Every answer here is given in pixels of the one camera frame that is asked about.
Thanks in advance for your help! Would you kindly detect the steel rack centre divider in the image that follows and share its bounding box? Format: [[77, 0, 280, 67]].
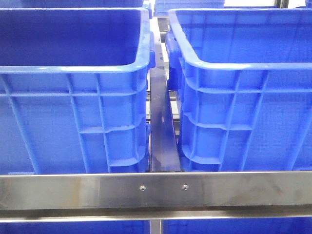
[[150, 34, 181, 172]]

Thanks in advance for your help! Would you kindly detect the left blue plastic crate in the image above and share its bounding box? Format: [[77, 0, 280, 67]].
[[0, 8, 155, 175]]

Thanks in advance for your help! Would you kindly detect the blue plastic crate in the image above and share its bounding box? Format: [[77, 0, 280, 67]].
[[166, 8, 312, 172], [0, 8, 155, 175]]

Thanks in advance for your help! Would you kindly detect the right blue plastic crate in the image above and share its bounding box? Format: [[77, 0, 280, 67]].
[[166, 8, 312, 172]]

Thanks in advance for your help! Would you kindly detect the far centre blue crate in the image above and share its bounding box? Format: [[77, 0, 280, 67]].
[[154, 0, 225, 16]]

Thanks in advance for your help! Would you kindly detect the lower left blue crate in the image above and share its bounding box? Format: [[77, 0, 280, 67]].
[[0, 221, 149, 234]]

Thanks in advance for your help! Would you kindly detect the far left blue crate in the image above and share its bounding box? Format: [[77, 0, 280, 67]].
[[7, 0, 152, 18]]

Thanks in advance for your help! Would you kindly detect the lower right blue crate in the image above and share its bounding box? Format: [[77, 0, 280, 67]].
[[163, 217, 312, 234]]

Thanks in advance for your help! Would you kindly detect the steel rack front rail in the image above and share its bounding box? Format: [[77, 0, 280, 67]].
[[0, 171, 312, 222]]

